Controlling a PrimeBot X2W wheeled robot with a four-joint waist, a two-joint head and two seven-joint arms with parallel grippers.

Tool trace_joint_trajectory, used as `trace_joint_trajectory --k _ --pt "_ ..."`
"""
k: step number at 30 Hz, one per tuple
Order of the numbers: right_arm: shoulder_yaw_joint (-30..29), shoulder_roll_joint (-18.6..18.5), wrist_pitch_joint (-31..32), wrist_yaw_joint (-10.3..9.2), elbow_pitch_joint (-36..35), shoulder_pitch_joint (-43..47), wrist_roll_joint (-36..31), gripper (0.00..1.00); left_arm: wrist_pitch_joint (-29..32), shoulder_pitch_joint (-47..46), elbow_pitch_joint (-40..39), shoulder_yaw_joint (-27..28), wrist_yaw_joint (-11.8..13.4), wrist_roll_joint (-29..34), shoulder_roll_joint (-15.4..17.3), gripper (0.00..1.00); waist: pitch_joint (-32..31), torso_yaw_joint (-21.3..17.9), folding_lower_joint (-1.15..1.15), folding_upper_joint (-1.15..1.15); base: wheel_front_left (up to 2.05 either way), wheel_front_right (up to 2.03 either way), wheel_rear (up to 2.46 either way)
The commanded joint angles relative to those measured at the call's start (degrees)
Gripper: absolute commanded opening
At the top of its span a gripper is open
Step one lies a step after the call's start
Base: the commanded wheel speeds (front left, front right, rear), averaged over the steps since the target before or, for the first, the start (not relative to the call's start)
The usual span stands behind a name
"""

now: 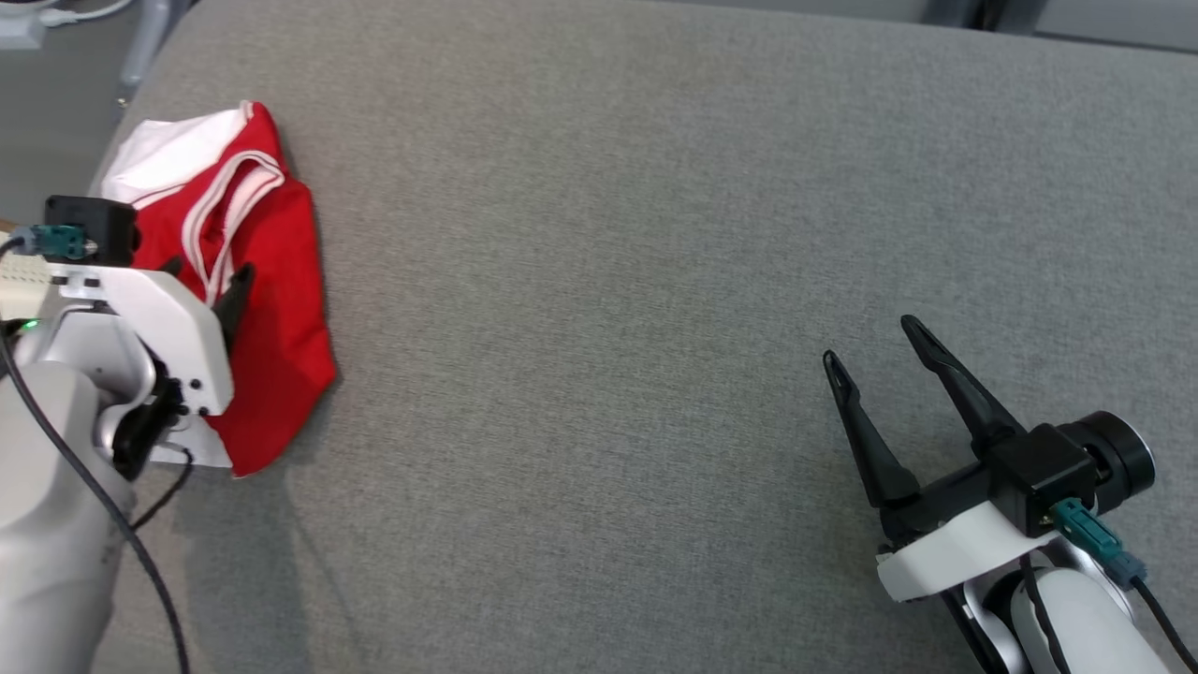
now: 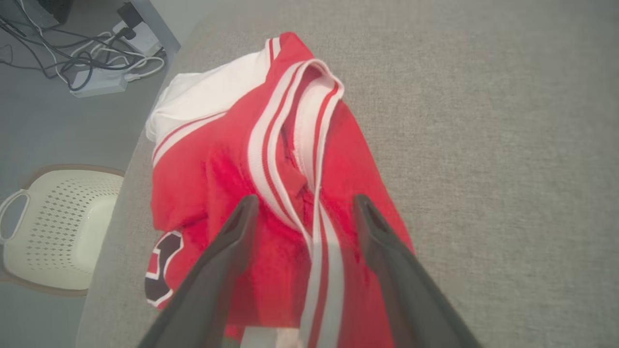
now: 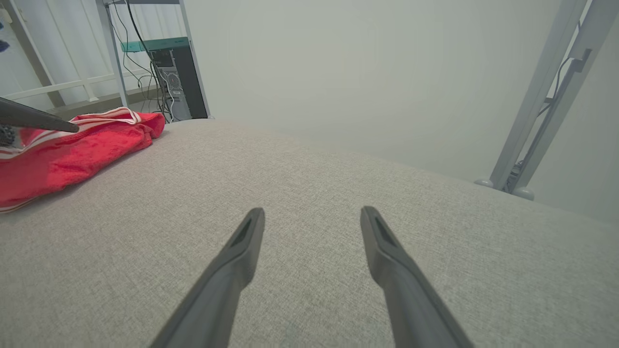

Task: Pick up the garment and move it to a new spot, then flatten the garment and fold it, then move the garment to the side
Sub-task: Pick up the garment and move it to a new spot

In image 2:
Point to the grey fabric sofa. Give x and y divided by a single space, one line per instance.
483 145

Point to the cream plastic laundry basket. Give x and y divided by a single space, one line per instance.
63 227

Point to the dark grey box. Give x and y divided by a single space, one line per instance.
48 9

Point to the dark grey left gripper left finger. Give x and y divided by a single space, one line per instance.
213 290

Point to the black power plug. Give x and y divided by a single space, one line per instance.
129 14

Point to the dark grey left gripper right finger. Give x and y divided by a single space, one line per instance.
406 295

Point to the red white basketball jersey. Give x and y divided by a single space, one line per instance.
217 159

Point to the white power strip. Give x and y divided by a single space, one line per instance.
99 84

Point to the white wall socket block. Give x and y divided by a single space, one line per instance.
145 41

